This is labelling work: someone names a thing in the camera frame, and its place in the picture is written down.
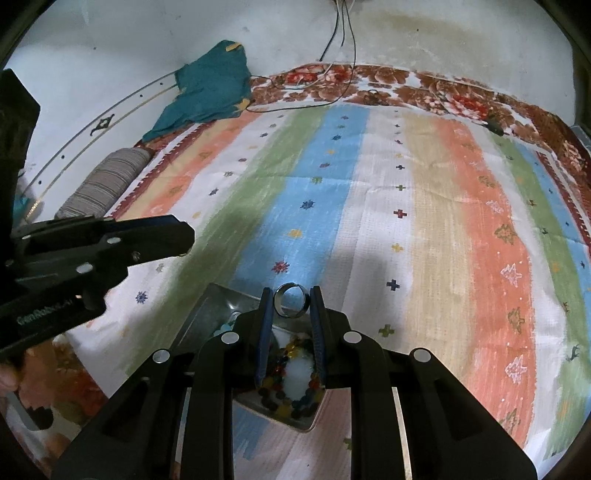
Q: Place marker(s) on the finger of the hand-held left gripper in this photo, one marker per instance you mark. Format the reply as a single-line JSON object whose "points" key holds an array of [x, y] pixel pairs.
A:
{"points": [[138, 240]]}

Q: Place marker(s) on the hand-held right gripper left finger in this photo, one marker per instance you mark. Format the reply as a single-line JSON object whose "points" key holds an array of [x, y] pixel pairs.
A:
{"points": [[263, 341]]}

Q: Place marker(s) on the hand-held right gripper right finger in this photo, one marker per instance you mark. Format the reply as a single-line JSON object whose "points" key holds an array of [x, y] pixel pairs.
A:
{"points": [[318, 341]]}

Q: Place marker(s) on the metal tray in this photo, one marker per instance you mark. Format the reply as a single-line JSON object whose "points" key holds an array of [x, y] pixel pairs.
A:
{"points": [[207, 314]]}

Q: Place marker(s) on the person's left hand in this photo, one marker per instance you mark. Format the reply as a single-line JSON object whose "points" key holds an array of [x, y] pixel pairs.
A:
{"points": [[6, 378]]}

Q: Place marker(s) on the orange patterned cloth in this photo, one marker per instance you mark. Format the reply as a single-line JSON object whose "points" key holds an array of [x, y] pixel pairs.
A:
{"points": [[60, 378]]}

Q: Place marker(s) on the grey striped rolled cloth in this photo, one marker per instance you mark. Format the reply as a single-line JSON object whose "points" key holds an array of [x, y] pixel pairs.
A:
{"points": [[104, 184]]}

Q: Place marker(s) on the pastel striped blanket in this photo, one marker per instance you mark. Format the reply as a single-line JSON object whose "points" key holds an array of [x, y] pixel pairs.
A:
{"points": [[415, 221]]}

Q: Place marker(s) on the teal cloth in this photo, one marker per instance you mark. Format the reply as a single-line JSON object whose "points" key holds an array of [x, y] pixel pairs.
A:
{"points": [[207, 87]]}

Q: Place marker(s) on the brown floral blanket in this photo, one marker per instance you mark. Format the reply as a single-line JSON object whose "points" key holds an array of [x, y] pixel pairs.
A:
{"points": [[392, 85]]}

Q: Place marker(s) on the small black object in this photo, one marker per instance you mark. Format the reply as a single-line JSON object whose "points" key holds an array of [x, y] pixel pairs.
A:
{"points": [[496, 127]]}

